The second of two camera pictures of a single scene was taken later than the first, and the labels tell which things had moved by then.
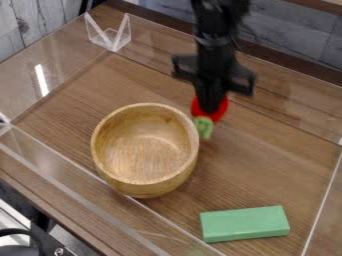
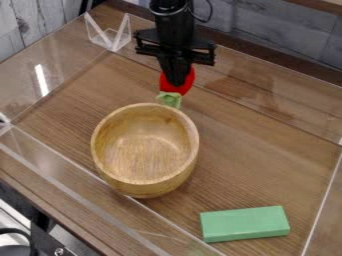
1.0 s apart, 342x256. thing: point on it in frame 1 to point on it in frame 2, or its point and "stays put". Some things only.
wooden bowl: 144,148 stays put
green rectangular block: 244,223 stays put
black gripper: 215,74 to 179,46
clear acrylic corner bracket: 109,39 stays put
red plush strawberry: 203,119 to 171,92
